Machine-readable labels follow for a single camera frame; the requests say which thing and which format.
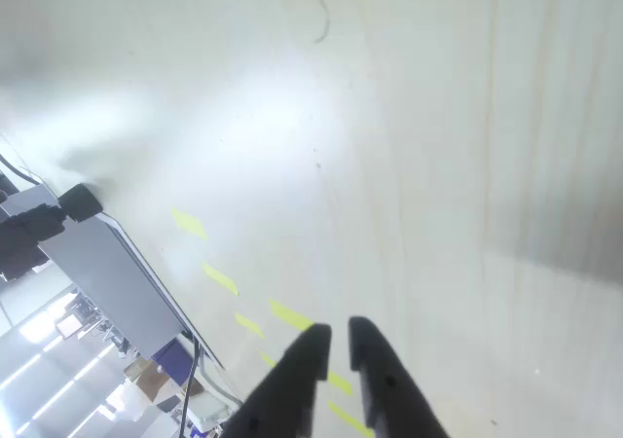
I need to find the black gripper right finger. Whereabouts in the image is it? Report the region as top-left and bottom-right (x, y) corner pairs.
(348, 315), (450, 438)

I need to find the blue plastic bin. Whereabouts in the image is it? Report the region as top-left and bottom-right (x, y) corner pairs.
(150, 338), (197, 386)

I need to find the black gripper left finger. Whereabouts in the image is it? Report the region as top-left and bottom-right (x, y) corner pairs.
(227, 323), (333, 438)

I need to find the brown cardboard box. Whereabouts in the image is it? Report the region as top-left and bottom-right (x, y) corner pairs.
(123, 357), (172, 405)

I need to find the black table clamp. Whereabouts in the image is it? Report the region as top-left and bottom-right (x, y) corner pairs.
(0, 183), (104, 281)

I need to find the thin curved hair strand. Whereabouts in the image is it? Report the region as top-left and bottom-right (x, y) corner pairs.
(312, 0), (333, 45)

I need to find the thick black cable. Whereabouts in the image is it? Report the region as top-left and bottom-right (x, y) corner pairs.
(181, 335), (202, 438)

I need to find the thin black cable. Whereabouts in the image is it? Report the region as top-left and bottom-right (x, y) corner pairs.
(0, 154), (43, 187)

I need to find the grey cable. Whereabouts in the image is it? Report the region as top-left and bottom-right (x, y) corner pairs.
(198, 354), (243, 406)

